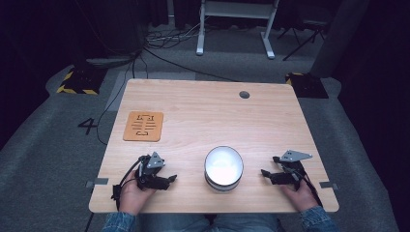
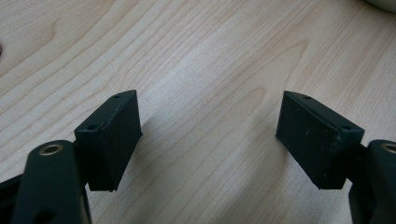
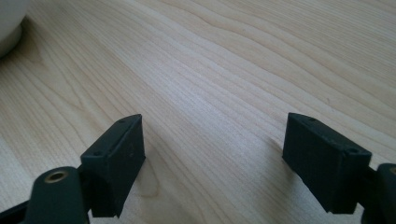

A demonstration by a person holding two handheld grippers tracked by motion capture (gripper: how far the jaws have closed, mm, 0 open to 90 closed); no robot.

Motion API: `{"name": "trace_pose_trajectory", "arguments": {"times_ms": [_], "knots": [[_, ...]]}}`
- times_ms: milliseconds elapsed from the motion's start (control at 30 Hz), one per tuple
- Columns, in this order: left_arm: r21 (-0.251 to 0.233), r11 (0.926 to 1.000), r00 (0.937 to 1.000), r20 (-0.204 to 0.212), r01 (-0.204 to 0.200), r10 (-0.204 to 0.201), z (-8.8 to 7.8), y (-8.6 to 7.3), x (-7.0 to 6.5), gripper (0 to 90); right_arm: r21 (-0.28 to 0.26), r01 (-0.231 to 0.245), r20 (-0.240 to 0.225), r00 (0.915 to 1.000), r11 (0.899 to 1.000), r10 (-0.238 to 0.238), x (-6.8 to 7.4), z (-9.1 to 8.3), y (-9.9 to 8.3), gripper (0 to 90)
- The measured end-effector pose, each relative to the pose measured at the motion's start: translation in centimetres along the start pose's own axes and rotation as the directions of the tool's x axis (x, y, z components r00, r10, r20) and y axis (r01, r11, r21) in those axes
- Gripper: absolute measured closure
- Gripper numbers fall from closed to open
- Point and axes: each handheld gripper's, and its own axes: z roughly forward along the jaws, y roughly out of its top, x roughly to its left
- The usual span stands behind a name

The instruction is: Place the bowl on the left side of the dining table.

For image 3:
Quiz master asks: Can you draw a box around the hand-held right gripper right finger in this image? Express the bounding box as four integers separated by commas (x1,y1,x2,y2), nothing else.
282,112,373,216

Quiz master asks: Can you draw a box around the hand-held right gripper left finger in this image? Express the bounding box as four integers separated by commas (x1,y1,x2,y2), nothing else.
79,113,147,218

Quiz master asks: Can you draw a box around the white bowl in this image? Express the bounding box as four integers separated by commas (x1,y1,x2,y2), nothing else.
0,0,30,60

